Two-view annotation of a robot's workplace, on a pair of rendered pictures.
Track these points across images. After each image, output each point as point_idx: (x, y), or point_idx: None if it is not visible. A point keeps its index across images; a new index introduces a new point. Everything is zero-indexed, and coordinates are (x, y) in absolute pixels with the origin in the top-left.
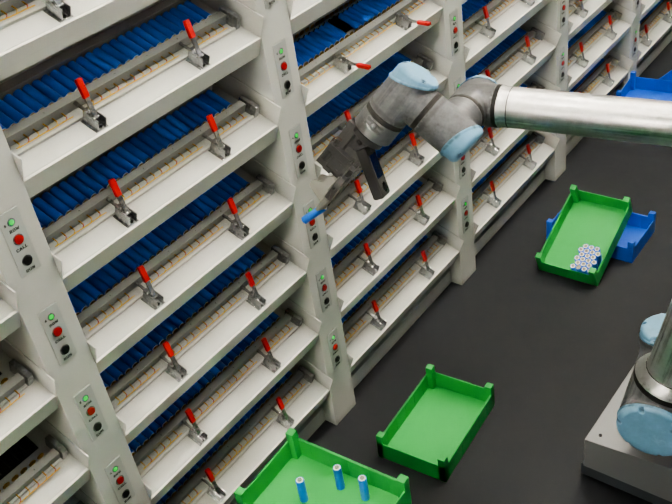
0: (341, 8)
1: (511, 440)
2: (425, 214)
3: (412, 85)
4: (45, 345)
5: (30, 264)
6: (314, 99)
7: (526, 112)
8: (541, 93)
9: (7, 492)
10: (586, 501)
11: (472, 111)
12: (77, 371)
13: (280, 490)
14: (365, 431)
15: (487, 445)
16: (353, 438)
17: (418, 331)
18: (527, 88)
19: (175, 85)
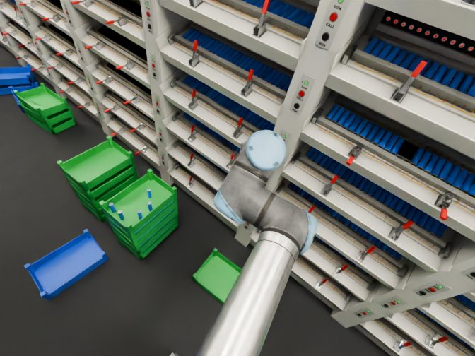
0: (432, 150)
1: (210, 319)
2: (339, 274)
3: (247, 142)
4: (150, 65)
5: (150, 30)
6: (310, 136)
7: (249, 258)
8: (263, 273)
9: (144, 97)
10: (160, 352)
11: (249, 206)
12: (157, 87)
13: (157, 189)
14: (228, 248)
15: (209, 305)
16: (225, 244)
17: (292, 283)
18: (278, 260)
19: (235, 26)
